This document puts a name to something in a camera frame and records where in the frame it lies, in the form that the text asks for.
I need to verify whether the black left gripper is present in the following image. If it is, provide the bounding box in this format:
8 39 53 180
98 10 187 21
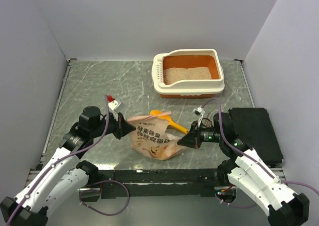
90 110 136 139

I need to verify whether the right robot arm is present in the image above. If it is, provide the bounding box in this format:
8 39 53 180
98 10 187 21
178 107 310 226

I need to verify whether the pink cat litter bag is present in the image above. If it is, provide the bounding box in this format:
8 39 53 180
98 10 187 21
127 111 185 160

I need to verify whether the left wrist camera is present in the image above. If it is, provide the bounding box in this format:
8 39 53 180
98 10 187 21
107 95 125 118

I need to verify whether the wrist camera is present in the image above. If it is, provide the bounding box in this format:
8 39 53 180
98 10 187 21
192 106 205 125
107 95 125 118

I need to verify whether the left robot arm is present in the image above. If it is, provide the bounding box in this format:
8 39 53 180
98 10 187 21
0 106 136 226

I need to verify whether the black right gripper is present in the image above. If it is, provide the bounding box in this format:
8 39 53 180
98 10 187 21
177 120 223 149

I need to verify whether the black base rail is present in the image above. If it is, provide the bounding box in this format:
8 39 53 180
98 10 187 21
74 168 246 201

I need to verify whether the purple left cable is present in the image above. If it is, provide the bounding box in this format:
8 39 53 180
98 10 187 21
6 95 130 226

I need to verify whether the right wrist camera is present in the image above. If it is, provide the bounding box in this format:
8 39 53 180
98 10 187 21
192 106 205 125

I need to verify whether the black case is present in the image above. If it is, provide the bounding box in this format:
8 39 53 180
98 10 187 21
228 108 284 167

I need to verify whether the beige cat litter pile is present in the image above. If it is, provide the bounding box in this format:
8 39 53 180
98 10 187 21
163 67 212 85

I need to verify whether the yellow litter scoop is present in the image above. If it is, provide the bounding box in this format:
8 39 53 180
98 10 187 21
150 110 188 134

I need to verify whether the white orange litter box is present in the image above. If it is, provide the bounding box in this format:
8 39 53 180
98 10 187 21
152 49 225 98

